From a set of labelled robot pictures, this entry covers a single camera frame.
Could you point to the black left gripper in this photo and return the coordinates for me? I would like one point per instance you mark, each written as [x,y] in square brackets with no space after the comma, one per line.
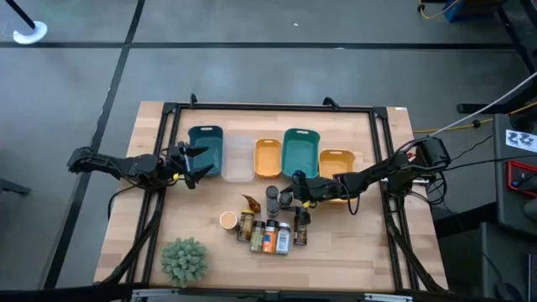
[184,165]

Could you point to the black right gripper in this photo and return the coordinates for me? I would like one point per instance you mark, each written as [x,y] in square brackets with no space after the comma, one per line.
[316,189]

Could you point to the brown orange seasoning sachet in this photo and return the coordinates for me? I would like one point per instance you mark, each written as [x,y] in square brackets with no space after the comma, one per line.
[253,204]

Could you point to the green spice jar black lid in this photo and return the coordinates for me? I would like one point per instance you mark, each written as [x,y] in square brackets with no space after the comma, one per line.
[257,239]

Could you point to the round tan-lid spice can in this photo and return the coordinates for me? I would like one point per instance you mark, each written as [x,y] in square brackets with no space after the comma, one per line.
[228,220]

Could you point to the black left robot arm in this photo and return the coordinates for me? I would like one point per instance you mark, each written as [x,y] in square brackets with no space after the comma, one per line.
[126,165]

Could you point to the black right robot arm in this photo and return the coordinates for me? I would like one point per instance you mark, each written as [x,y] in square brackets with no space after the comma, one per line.
[377,170]

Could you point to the small dark teal plastic bin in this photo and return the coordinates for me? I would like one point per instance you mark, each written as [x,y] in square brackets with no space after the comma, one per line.
[212,138]

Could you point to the clear plastic bin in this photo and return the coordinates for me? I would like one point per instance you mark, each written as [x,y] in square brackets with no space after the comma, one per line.
[238,161]

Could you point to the large teal plastic bin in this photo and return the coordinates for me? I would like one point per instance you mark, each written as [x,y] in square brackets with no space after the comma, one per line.
[300,153]

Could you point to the large orange plastic bin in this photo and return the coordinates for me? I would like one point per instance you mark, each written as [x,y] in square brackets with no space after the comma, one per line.
[335,161]

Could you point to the small orange plastic bin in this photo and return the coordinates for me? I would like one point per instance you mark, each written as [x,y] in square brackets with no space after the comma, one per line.
[267,158]

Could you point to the artificial green potted plant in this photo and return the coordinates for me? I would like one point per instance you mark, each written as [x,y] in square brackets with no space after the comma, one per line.
[184,262]

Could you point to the black furniture foot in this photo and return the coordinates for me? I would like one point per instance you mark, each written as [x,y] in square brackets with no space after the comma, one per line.
[14,187]

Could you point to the white round stanchion base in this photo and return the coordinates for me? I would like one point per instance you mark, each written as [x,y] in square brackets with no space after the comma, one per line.
[30,33]

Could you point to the dark grey cabinet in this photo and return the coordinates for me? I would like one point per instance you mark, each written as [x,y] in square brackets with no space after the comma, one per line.
[501,142]

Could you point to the black computer mouse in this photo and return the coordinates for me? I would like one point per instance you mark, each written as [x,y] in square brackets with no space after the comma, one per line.
[507,291]

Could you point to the white printed sticker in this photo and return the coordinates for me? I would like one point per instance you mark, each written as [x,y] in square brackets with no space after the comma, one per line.
[520,140]

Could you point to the black stanchion pole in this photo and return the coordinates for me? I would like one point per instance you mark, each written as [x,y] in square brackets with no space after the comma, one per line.
[19,14]

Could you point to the blue box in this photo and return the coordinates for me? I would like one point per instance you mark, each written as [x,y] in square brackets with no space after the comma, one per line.
[457,10]

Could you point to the black frame clamp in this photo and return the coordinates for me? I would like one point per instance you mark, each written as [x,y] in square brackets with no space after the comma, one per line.
[331,102]
[193,100]

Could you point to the black silver rail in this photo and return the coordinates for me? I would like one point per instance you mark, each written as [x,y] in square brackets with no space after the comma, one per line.
[268,297]

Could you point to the silver metal bracket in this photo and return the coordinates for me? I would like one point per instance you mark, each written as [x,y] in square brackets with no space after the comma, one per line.
[421,180]

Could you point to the black desk leg frame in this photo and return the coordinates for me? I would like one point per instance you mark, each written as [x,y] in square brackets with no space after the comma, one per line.
[514,31]

